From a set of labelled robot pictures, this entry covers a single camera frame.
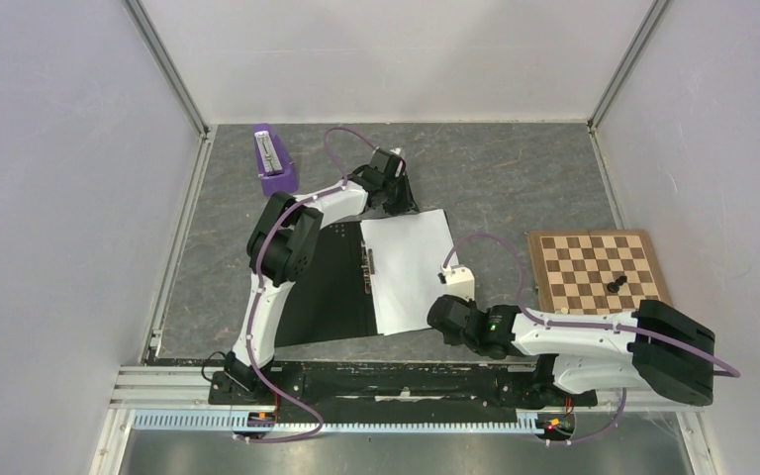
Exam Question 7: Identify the white paper sheets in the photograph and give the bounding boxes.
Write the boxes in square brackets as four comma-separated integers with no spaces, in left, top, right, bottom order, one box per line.
[360,209,453,335]

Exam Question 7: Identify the black folder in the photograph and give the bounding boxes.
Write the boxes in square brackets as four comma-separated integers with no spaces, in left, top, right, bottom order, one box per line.
[275,222,378,347]

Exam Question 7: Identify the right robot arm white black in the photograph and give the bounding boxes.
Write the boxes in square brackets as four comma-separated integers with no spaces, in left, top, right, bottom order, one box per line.
[427,295,716,407]

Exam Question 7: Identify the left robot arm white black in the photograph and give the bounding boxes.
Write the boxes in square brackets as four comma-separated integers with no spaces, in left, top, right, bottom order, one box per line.
[224,147,418,404]

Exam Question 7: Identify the purple metronome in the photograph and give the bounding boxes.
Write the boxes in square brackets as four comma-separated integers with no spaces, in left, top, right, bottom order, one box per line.
[252,124,299,197]

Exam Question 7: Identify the black chess piece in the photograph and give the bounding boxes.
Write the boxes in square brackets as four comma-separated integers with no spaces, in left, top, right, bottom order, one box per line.
[606,275,628,294]

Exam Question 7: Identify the wooden chessboard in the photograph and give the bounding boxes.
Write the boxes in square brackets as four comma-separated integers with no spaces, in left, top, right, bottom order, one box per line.
[527,230,673,315]

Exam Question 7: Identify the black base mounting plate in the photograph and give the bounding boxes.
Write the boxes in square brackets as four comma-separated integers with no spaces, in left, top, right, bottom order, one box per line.
[208,358,599,425]

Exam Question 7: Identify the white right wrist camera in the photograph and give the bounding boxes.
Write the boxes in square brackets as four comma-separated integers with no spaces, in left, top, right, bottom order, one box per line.
[437,265,475,301]

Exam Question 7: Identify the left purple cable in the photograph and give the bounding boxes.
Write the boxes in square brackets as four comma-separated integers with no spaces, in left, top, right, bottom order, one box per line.
[236,127,381,444]

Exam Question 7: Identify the purple cable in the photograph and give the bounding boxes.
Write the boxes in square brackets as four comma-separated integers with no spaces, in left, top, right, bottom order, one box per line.
[236,127,381,444]
[441,233,742,447]

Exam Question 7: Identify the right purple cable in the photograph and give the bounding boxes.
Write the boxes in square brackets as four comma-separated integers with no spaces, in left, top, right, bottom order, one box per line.
[441,233,742,447]

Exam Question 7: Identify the aluminium frame rail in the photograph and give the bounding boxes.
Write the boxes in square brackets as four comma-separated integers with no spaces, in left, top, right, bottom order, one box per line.
[109,365,704,434]

